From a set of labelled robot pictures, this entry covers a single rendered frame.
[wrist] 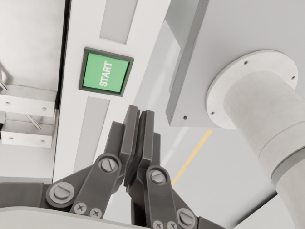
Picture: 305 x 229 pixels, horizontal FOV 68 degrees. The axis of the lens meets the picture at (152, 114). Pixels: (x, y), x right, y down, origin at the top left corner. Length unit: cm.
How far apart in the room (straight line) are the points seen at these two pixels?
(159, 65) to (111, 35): 117
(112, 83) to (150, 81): 120
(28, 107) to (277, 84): 41
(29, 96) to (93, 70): 15
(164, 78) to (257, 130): 114
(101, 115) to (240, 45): 27
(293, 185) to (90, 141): 29
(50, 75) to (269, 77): 37
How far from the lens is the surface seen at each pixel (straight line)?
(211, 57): 42
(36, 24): 36
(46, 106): 39
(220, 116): 51
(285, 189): 36
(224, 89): 46
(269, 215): 357
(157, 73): 145
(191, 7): 72
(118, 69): 28
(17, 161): 67
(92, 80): 28
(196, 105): 47
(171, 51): 140
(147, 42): 27
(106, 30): 26
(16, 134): 45
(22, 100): 39
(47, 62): 38
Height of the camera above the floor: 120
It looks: 46 degrees down
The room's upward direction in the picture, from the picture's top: 167 degrees clockwise
